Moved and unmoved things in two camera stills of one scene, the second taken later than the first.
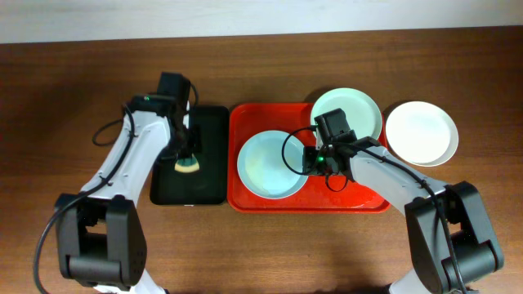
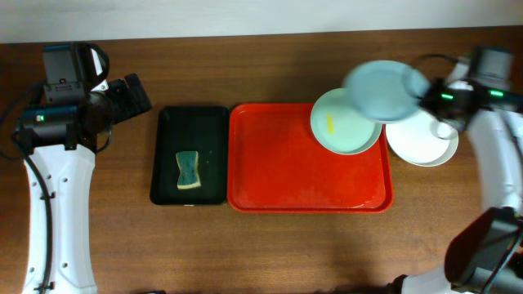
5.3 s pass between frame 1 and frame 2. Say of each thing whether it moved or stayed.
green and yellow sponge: moved
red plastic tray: stayed
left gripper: moved
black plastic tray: stayed
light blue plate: moved
